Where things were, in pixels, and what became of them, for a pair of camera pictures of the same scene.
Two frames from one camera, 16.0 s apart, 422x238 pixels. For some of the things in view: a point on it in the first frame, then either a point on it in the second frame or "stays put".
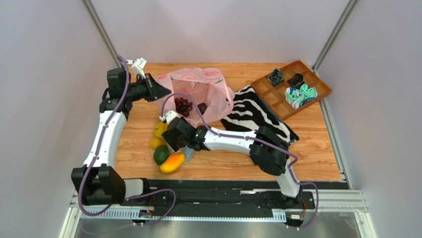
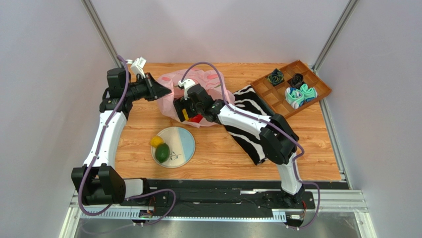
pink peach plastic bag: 199,95 stays put
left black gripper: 154,90 stays put
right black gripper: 174,131 -> 184,109
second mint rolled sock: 307,93 stays put
